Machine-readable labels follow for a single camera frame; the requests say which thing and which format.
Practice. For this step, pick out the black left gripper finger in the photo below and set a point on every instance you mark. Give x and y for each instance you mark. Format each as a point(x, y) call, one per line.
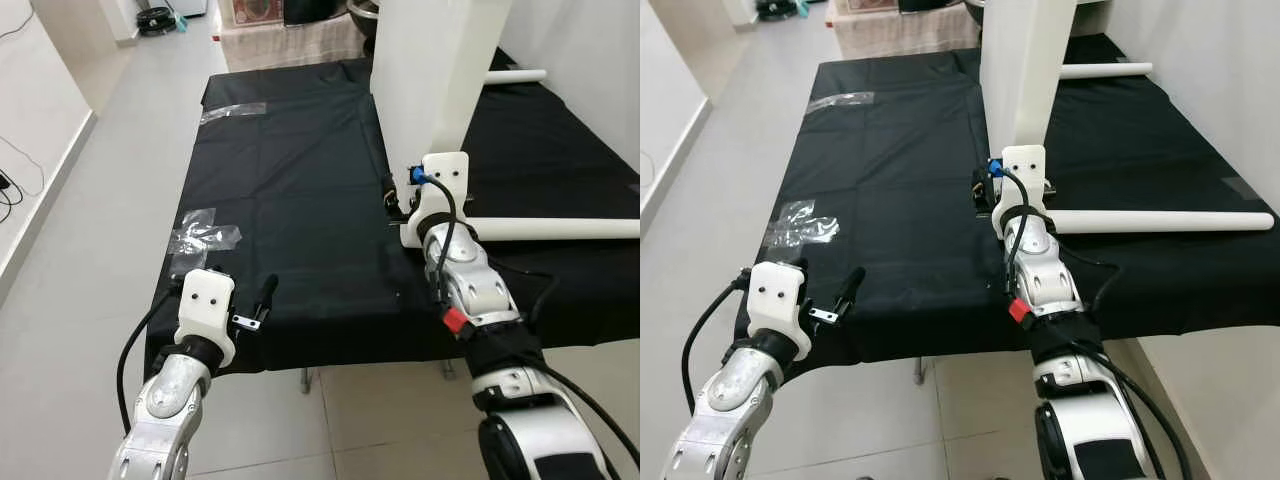
point(268, 291)
point(853, 283)

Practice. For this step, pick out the white plastic table top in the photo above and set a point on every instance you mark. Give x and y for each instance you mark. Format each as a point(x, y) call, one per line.
point(430, 70)
point(1025, 70)

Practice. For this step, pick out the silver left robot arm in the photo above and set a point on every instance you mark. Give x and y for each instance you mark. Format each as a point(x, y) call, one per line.
point(730, 410)
point(165, 410)

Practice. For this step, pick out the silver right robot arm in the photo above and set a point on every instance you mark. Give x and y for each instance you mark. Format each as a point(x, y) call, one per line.
point(480, 300)
point(1050, 300)

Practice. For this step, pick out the translucent tape patch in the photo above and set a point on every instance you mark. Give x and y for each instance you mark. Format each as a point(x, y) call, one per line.
point(800, 225)
point(200, 235)

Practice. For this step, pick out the clear plastic bag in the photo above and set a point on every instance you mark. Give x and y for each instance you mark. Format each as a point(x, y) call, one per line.
point(232, 112)
point(840, 101)

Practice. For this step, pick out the pink patterned floor mat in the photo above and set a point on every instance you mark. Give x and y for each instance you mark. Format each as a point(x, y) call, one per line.
point(900, 32)
point(290, 42)

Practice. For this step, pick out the black round basin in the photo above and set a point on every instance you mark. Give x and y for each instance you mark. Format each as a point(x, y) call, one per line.
point(362, 10)

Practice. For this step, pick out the black bag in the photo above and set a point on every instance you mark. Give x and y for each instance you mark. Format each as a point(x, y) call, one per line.
point(312, 10)

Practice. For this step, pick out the red printed box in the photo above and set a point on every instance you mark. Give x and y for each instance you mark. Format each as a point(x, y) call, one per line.
point(255, 10)

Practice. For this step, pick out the grey tape patch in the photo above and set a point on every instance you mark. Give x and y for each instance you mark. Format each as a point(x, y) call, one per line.
point(1241, 187)

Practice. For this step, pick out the grey metal folding table frame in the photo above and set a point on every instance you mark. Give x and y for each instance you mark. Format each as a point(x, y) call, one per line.
point(920, 370)
point(305, 378)

